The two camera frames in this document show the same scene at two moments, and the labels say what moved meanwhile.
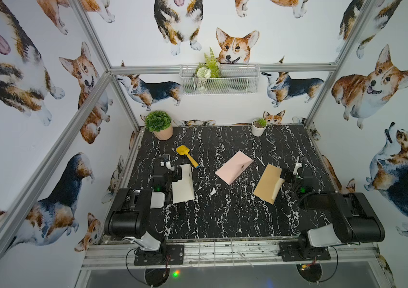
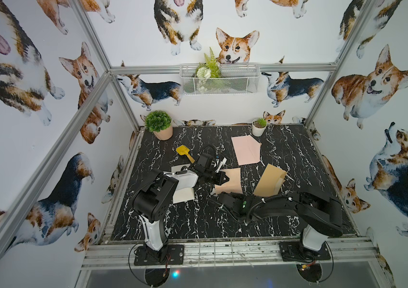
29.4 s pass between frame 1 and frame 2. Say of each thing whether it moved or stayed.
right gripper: moved
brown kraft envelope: stayed
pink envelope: moved
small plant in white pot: stayed
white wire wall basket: stayed
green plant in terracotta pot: stayed
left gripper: moved
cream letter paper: stayed
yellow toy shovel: stayed
